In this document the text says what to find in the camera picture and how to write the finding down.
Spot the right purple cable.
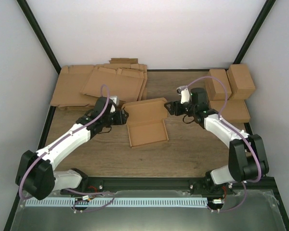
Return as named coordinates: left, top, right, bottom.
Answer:
left=186, top=76, right=263, bottom=182

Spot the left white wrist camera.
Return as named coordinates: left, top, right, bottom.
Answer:
left=110, top=96, right=119, bottom=113

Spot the black frame post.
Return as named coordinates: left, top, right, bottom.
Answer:
left=233, top=0, right=276, bottom=64
left=16, top=0, right=61, bottom=74

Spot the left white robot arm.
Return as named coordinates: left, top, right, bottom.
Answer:
left=15, top=96, right=129, bottom=200

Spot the folded cardboard box back right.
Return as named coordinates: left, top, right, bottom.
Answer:
left=227, top=64, right=256, bottom=100

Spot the light blue slotted cable duct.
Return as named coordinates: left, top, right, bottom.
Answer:
left=25, top=197, right=208, bottom=208

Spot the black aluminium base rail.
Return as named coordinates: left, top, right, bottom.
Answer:
left=74, top=177, right=276, bottom=195

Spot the brown cardboard box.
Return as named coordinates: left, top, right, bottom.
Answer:
left=122, top=98, right=169, bottom=148

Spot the folded cardboard box back left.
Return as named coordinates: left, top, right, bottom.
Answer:
left=205, top=69, right=232, bottom=101

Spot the right black frame post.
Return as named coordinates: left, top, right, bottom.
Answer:
left=233, top=0, right=276, bottom=64

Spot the folded cardboard box front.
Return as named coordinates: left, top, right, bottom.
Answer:
left=221, top=100, right=250, bottom=123

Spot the stack of flat cardboard sheets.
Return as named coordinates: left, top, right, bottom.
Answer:
left=50, top=58, right=147, bottom=111

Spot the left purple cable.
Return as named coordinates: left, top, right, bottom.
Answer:
left=19, top=84, right=111, bottom=200

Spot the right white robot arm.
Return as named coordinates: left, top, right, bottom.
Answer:
left=164, top=86, right=269, bottom=194

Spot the left black frame post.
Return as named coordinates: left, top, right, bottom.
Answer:
left=16, top=0, right=61, bottom=74

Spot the purple cable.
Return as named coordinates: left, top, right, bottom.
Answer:
left=186, top=76, right=263, bottom=182
left=19, top=84, right=111, bottom=200

